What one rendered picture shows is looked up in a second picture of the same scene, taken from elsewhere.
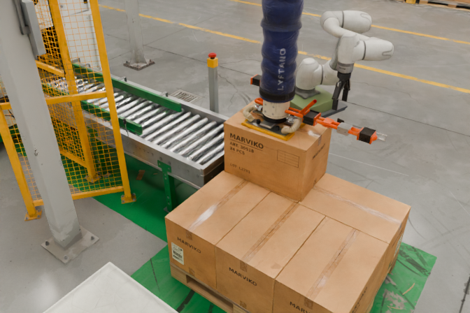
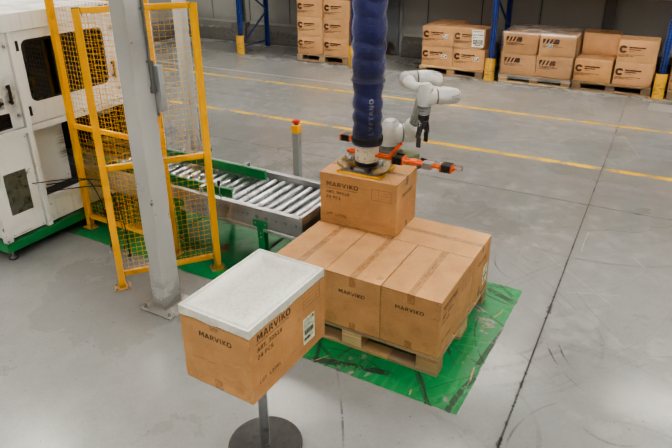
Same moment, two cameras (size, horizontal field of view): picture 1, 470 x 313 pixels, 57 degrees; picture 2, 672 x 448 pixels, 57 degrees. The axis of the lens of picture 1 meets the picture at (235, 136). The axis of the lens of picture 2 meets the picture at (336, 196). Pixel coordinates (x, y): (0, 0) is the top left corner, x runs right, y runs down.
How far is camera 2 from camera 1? 1.72 m
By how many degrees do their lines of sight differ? 10
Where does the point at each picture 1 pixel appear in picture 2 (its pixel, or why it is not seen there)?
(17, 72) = (144, 126)
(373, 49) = (444, 94)
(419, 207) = (505, 256)
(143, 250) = not seen: hidden behind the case
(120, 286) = (274, 259)
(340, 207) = (430, 239)
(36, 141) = (152, 191)
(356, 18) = (429, 75)
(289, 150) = (381, 188)
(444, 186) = (528, 238)
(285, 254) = (387, 270)
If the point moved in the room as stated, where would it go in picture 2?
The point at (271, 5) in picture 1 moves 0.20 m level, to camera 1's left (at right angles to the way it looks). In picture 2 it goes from (360, 63) to (330, 64)
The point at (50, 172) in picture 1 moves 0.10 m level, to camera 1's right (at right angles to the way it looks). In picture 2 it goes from (160, 223) to (175, 223)
